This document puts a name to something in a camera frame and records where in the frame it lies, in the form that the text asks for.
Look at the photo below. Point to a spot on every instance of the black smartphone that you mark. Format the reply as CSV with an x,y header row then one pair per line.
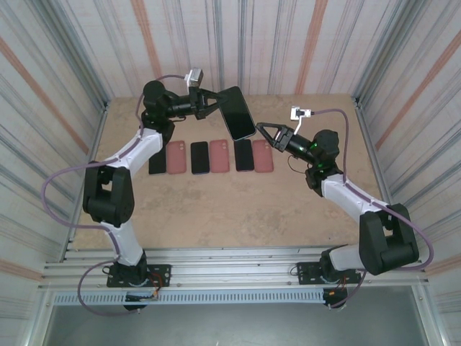
x,y
158,167
237,113
200,158
244,158

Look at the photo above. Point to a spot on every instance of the pink phone case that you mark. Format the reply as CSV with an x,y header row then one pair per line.
x,y
177,160
263,160

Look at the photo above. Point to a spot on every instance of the black phone red edge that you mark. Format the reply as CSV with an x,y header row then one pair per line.
x,y
219,158

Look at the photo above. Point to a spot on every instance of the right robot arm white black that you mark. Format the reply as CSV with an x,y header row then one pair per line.
x,y
389,245

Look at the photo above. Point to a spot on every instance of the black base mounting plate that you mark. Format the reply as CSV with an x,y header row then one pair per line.
x,y
306,275
162,275

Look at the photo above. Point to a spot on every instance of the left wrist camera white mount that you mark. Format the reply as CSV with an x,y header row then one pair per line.
x,y
196,75

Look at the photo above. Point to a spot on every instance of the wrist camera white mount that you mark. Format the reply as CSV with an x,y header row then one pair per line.
x,y
299,112
196,75

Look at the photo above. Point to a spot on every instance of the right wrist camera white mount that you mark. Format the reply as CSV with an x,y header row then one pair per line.
x,y
299,112

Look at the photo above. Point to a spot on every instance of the aluminium side rail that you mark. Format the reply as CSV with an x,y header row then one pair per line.
x,y
105,107
357,102

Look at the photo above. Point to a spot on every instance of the aluminium rail frame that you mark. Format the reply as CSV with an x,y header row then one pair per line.
x,y
230,268

